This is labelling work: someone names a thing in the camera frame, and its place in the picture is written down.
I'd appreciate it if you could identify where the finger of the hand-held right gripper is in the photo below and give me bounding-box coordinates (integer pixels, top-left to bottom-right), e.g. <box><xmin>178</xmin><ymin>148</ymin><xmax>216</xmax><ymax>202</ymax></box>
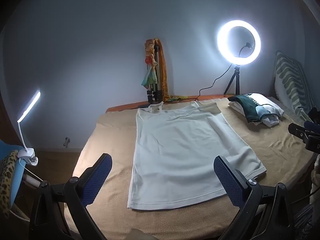
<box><xmin>304</xmin><ymin>107</ymin><xmax>320</xmax><ymax>132</ymax></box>
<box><xmin>288</xmin><ymin>122</ymin><xmax>312</xmax><ymax>143</ymax></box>

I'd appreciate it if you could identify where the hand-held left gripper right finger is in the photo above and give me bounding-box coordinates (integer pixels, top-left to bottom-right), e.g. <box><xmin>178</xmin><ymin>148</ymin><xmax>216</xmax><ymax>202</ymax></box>
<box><xmin>213</xmin><ymin>155</ymin><xmax>295</xmax><ymax>240</ymax></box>

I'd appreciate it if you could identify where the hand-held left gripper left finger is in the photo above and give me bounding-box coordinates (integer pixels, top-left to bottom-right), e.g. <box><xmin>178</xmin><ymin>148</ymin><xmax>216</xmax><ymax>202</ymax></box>
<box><xmin>29</xmin><ymin>153</ymin><xmax>113</xmax><ymax>240</ymax></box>

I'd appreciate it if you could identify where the white tank top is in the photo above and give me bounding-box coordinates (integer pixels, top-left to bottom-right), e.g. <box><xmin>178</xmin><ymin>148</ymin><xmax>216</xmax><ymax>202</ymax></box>
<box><xmin>127</xmin><ymin>100</ymin><xmax>267</xmax><ymax>209</ymax></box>

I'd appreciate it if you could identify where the stack of white folded clothes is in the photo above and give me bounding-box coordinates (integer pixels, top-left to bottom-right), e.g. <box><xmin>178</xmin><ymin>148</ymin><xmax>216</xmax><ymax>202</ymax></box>
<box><xmin>229</xmin><ymin>93</ymin><xmax>285</xmax><ymax>127</ymax></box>

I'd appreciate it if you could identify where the beige blanket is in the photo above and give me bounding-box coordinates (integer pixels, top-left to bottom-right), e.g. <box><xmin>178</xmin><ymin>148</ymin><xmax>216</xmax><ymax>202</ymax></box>
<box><xmin>64</xmin><ymin>97</ymin><xmax>318</xmax><ymax>240</ymax></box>

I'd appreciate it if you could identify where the green striped pillow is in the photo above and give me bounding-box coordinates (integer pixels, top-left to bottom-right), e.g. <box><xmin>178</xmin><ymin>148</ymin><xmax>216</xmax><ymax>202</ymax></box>
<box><xmin>274</xmin><ymin>50</ymin><xmax>316</xmax><ymax>123</ymax></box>

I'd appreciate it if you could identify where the dark green garment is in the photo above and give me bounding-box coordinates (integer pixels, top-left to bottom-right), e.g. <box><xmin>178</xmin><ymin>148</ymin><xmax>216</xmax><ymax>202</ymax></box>
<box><xmin>235</xmin><ymin>93</ymin><xmax>280</xmax><ymax>123</ymax></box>

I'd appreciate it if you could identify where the white clip desk lamp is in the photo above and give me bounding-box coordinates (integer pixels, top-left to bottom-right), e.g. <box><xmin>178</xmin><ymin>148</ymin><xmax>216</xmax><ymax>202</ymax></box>
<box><xmin>17</xmin><ymin>89</ymin><xmax>42</xmax><ymax>167</ymax></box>

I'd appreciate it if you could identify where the blue chair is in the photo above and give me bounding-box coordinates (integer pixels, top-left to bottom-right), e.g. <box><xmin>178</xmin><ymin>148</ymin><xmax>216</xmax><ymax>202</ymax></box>
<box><xmin>0</xmin><ymin>140</ymin><xmax>43</xmax><ymax>205</ymax></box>

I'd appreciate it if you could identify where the leopard print cloth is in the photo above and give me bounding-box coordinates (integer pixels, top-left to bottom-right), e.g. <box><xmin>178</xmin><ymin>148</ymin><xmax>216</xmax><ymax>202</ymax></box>
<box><xmin>0</xmin><ymin>150</ymin><xmax>19</xmax><ymax>218</ymax></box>

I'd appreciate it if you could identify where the folded silver tripod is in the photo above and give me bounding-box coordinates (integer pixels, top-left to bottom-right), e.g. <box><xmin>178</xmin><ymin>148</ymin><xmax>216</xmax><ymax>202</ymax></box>
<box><xmin>146</xmin><ymin>44</ymin><xmax>163</xmax><ymax>104</ymax></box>

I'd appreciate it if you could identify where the black gooseneck phone holder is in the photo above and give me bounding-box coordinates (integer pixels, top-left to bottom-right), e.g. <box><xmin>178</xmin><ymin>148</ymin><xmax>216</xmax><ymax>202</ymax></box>
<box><xmin>237</xmin><ymin>42</ymin><xmax>253</xmax><ymax>57</ymax></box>

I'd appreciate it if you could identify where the colourful patterned scarf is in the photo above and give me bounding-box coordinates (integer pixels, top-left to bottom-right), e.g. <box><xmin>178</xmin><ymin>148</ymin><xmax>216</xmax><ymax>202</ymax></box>
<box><xmin>141</xmin><ymin>39</ymin><xmax>160</xmax><ymax>89</ymax></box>

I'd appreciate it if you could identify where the orange scarf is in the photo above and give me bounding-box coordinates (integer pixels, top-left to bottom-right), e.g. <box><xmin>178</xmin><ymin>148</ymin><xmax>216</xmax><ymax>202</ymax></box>
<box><xmin>154</xmin><ymin>39</ymin><xmax>185</xmax><ymax>103</ymax></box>

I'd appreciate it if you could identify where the black ring light tripod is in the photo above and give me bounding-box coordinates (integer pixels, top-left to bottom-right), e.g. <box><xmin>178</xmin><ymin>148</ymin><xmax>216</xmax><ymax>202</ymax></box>
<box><xmin>223</xmin><ymin>65</ymin><xmax>242</xmax><ymax>96</ymax></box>

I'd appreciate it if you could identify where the black ring light cable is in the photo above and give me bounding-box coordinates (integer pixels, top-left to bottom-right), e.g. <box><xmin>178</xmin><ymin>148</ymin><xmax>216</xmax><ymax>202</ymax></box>
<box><xmin>199</xmin><ymin>64</ymin><xmax>233</xmax><ymax>98</ymax></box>

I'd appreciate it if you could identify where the white ring light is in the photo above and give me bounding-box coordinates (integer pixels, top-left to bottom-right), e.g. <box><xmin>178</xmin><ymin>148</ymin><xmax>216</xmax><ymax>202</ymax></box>
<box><xmin>217</xmin><ymin>19</ymin><xmax>262</xmax><ymax>60</ymax></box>

